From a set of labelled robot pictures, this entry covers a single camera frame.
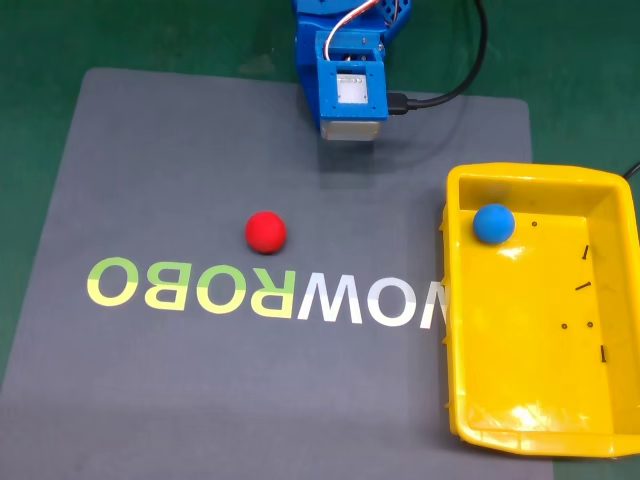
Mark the red ball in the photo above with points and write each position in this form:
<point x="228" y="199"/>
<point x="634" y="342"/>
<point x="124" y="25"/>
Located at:
<point x="265" y="232"/>

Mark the blue ball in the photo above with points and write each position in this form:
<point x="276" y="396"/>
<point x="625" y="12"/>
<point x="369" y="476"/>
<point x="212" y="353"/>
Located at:
<point x="493" y="224"/>

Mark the yellow plastic bin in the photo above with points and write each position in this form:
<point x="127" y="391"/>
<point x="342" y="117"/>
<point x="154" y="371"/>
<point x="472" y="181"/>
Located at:
<point x="525" y="320"/>

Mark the grey mat with NOWROBO print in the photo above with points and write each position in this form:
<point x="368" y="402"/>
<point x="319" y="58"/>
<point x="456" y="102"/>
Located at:
<point x="200" y="200"/>

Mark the black screw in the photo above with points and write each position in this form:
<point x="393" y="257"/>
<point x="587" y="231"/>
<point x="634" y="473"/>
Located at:
<point x="583" y="287"/>
<point x="584" y="253"/>
<point x="603" y="354"/>

